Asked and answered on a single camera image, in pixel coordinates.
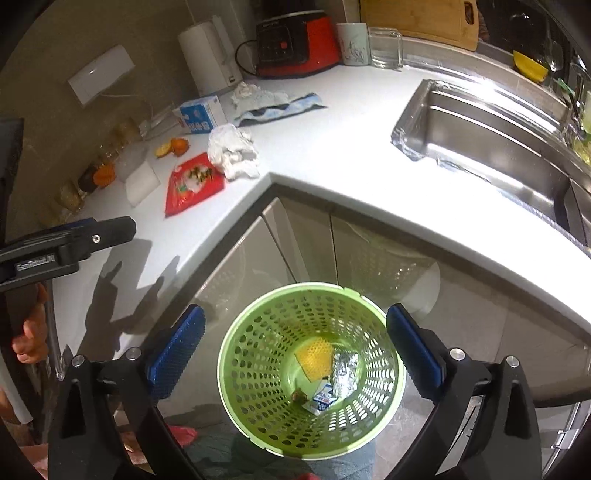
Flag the silver pill blister pack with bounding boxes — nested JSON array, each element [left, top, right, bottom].
[[332, 349, 359, 399]]

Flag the yellow foam net trash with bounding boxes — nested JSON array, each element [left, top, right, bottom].
[[294, 337, 334, 382]]

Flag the green perforated trash basket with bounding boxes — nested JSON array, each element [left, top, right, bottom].
[[217, 282, 407, 461]]

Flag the person's left hand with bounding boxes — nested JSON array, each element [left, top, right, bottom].
[[12, 283, 49, 365]]

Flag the amber glass cup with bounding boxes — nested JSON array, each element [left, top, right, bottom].
[[54, 180, 84, 213], [36, 201, 61, 228]]

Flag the dark brown small pot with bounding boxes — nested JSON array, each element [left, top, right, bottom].
[[77, 165, 97, 194]]

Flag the small blue white wrapper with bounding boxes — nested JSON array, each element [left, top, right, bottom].
[[303, 379, 339, 416]]

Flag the clear plastic bag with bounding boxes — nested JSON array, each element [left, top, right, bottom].
[[114, 142, 148, 182]]

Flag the brown nut shell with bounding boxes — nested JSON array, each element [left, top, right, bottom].
[[290, 388, 308, 405]]

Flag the tall amber ribbed glass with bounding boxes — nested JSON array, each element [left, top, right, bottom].
[[113, 117, 142, 147]]

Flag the orange peel inside up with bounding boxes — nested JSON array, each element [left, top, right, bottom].
[[155, 141, 172, 158]]

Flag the red snack bag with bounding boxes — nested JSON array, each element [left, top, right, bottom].
[[165, 153, 224, 217]]

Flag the orange peel skin up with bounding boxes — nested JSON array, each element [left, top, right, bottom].
[[170, 138, 189, 157]]

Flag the blue white milk carton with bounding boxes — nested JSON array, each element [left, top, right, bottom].
[[172, 95, 228, 134]]

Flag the large crumpled white tissue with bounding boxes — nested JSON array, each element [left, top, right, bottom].
[[207, 124, 260, 181]]

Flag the stainless steel sink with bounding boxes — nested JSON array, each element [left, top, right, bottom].
[[392, 79, 590, 247]]

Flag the small crumpled white tissue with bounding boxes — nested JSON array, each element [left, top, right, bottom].
[[231, 81, 290, 115]]

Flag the white electric kettle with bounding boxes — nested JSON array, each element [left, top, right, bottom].
[[177, 15, 242, 96]]

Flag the blue white plastic wrapper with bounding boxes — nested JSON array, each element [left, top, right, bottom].
[[233, 93, 325, 127]]

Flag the yellow bowl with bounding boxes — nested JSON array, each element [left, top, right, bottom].
[[513, 50, 549, 84]]

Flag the red black blender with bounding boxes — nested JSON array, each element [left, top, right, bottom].
[[256, 10, 341, 78]]

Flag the clear glass mug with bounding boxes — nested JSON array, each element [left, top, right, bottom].
[[368, 27, 404, 70]]

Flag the white ceramic mug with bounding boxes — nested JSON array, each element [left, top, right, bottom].
[[335, 23, 370, 67]]

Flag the bamboo cutting board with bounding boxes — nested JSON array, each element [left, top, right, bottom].
[[361, 0, 479, 51]]

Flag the white power cable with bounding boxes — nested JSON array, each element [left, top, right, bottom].
[[98, 91, 188, 139]]

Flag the white wall socket box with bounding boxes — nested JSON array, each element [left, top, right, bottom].
[[68, 45, 135, 107]]

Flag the black blender power cable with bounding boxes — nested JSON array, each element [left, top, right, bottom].
[[233, 38, 260, 78]]

